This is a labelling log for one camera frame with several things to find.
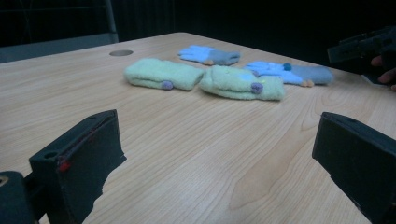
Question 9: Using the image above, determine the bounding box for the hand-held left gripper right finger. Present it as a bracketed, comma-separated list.
[312, 111, 396, 224]

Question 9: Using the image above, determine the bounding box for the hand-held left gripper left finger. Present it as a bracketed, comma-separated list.
[28, 108, 128, 224]

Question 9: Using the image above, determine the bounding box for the blue glove with grey cuff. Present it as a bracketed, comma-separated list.
[243, 60, 334, 88]
[177, 44, 242, 67]

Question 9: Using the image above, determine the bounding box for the green fuzzy glove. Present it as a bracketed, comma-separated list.
[123, 57, 205, 91]

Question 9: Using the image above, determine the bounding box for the green sock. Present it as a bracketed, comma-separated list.
[198, 64, 286, 102]

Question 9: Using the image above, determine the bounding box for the grey table cable grommet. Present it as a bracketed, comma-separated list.
[108, 49, 134, 58]

